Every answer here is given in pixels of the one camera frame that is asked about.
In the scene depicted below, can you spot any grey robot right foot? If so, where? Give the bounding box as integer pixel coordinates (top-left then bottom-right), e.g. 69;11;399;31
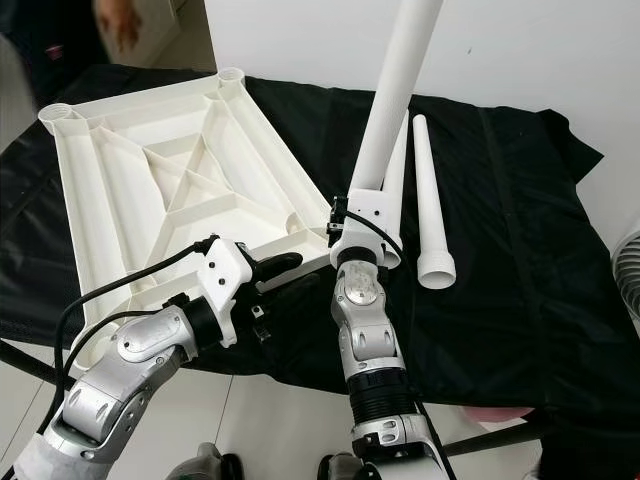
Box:
320;453;371;480

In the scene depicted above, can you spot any person in dark clothes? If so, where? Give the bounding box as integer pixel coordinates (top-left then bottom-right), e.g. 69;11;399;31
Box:
0;0;106;79

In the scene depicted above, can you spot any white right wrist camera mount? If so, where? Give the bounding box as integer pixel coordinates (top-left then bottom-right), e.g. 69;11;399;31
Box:
330;192;401;269

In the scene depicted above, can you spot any black fabric table cover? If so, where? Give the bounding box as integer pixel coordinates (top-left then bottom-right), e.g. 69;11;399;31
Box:
0;65;640;480

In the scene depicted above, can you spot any grey robot foot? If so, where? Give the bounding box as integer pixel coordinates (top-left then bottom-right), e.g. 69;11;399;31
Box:
180;445;241;480
320;453;371;480

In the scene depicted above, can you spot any black metal frame rod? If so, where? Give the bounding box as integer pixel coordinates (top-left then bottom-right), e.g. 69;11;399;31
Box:
0;340;76;389

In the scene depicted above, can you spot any grey robot left foot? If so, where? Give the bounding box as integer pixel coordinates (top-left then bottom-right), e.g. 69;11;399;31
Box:
180;445;241;480

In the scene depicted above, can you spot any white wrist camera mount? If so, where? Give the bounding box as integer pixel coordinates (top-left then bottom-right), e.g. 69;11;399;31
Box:
330;192;401;269
198;238;256;349

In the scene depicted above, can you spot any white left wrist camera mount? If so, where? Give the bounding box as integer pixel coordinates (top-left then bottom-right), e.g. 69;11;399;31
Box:
198;238;256;349

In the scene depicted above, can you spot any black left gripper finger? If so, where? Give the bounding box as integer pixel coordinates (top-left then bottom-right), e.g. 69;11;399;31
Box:
253;252;305;281
263;278;321;319

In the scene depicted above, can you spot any white plastic table top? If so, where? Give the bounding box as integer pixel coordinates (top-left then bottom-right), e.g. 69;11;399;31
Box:
38;67;351;346

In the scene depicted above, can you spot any pink soft item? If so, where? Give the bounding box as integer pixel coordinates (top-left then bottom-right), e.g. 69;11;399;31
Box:
460;405;529;431

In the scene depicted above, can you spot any grey metal table leg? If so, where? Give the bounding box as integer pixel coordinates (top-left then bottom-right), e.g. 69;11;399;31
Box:
445;425;556;459

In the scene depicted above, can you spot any white round standing fan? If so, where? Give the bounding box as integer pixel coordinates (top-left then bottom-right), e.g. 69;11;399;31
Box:
610;230;640;321

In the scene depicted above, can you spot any white plastic table leg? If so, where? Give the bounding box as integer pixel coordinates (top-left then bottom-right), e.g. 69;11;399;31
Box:
412;113;459;291
348;0;446;196
390;108;411;196

